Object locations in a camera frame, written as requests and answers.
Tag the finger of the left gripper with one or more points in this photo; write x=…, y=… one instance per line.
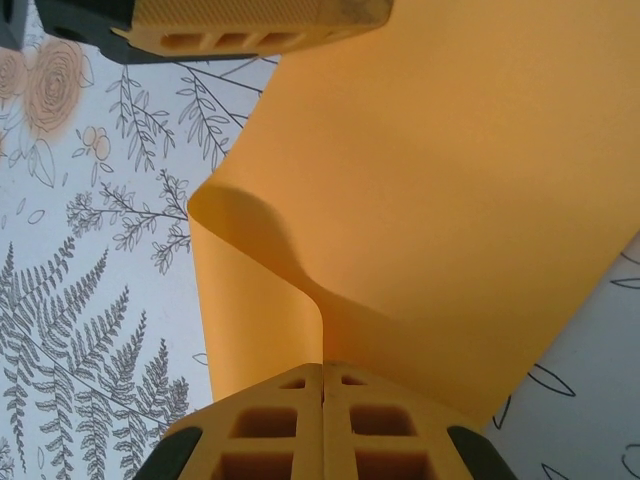
x=250, y=25

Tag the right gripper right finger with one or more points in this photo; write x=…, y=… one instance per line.
x=390, y=440

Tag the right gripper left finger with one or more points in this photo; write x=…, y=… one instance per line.
x=260, y=440

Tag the floral patterned table mat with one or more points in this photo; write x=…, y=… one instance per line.
x=75, y=250

